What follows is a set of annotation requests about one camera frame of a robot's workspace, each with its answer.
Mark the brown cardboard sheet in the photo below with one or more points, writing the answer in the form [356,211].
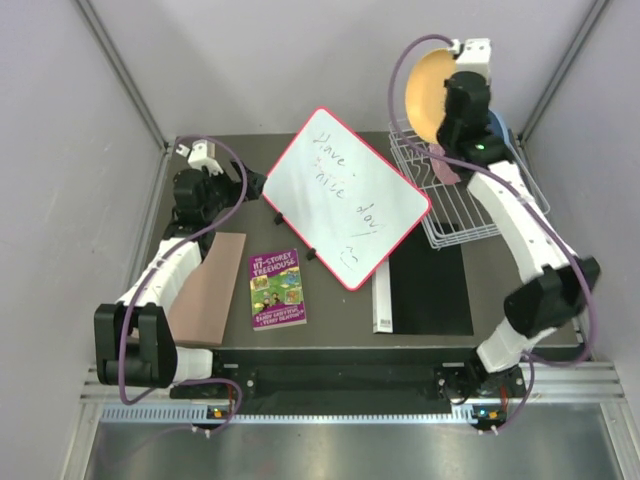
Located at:
[198,317]

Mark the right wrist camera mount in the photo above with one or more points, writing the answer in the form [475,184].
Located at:
[472,55]

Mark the white wire dish rack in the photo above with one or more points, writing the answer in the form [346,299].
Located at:
[456,217]

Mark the pink plate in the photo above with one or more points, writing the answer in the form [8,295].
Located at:
[443,172]

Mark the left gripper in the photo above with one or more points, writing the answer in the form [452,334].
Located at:
[254,184]

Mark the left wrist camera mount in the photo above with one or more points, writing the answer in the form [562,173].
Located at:
[200,156]

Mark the yellow plate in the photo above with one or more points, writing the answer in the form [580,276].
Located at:
[425,93]

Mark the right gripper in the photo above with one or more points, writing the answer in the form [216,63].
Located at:
[487,82]

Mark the blue plate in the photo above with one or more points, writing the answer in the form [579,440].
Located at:
[499,128]

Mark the aluminium front rail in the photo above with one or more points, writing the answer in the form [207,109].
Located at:
[593,383]

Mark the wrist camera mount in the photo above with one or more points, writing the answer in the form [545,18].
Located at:
[200,156]
[472,55]

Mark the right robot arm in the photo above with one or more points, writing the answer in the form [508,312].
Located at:
[556,282]

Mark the black flat box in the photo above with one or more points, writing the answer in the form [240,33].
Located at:
[422,291]

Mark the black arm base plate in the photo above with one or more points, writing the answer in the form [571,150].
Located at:
[266,370]

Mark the red-framed whiteboard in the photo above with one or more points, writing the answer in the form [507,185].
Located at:
[342,198]

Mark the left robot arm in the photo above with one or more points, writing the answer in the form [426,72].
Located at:
[133,342]

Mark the purple treehouse book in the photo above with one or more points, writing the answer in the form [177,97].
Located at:
[276,293]

